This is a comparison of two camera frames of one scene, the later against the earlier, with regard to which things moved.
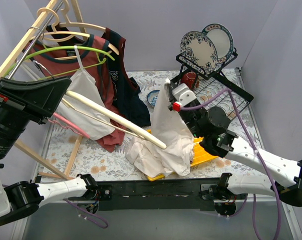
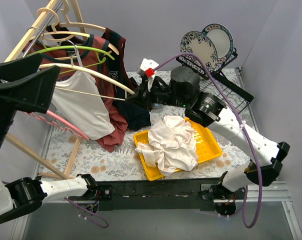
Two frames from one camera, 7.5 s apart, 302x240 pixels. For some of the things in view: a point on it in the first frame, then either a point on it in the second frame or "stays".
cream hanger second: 56,37 stays
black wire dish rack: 214,88 stays
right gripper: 187,116 to 145,93
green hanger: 101,61 stays
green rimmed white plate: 223,39 stays
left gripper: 19,104 to 18,100
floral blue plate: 198,49 stays
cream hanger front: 135,130 to 78,69
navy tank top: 125,90 stays
